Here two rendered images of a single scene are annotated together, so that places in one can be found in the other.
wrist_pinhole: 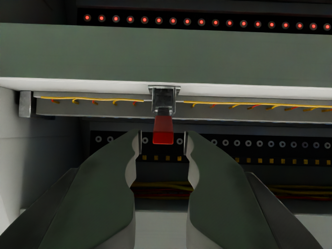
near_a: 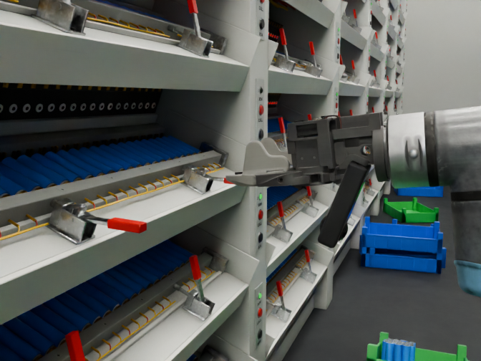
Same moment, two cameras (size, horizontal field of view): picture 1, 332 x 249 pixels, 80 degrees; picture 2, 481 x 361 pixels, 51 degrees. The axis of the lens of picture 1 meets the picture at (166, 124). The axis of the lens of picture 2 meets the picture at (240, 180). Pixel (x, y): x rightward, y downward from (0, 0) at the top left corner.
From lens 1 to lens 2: 0.67 m
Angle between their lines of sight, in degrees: 74
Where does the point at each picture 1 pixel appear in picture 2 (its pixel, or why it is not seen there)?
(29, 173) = (225, 108)
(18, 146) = (229, 132)
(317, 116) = (112, 187)
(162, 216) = (199, 87)
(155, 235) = (206, 72)
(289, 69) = (172, 220)
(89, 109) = (206, 161)
